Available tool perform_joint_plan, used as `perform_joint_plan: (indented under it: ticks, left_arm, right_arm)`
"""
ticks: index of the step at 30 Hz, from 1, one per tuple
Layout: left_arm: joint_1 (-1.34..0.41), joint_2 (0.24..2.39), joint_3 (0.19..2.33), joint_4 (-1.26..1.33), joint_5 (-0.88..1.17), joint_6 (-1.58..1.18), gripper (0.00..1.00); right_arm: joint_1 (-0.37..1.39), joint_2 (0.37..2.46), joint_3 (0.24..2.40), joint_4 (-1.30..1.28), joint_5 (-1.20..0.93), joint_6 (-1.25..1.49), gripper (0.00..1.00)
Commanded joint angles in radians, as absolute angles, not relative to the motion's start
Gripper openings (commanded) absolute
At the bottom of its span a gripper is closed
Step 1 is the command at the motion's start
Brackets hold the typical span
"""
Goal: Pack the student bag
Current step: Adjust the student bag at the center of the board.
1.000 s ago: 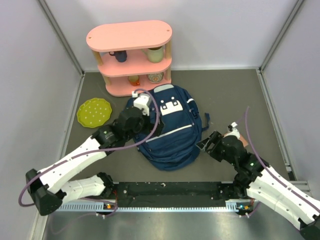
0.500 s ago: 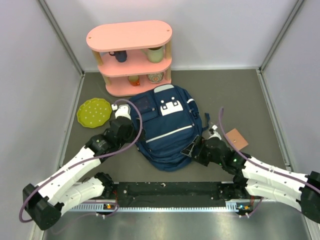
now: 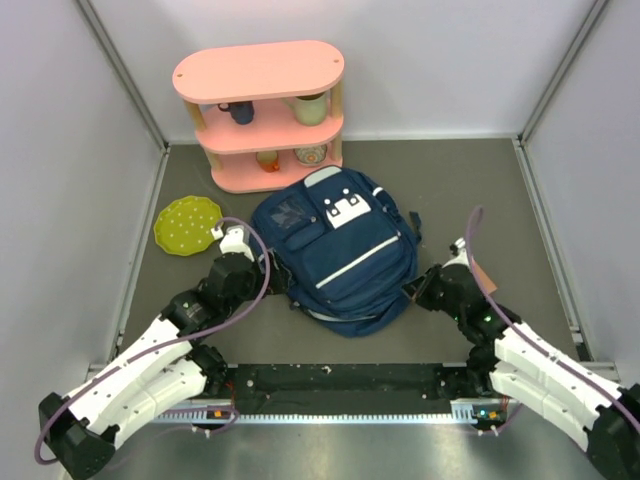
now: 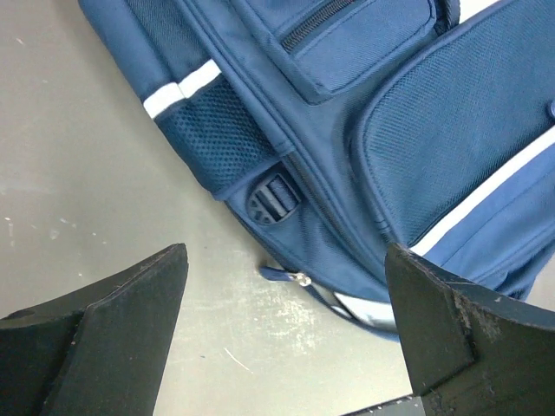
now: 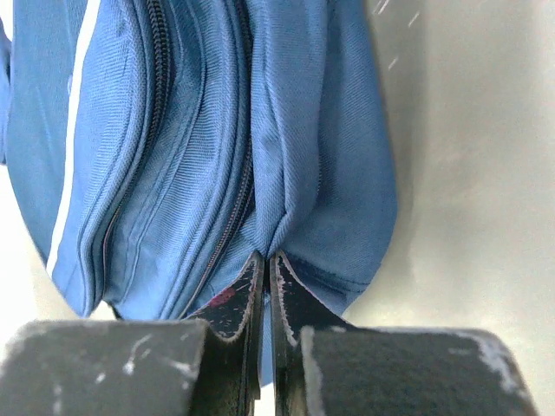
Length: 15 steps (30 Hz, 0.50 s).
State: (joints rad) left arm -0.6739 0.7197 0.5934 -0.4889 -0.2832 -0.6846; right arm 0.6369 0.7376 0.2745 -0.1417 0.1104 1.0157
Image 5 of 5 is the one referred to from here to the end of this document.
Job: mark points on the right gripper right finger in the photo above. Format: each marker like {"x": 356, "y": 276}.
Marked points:
{"x": 324, "y": 365}

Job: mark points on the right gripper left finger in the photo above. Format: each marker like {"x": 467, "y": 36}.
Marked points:
{"x": 206, "y": 364}

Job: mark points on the navy blue student backpack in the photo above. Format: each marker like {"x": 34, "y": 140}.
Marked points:
{"x": 152, "y": 146}

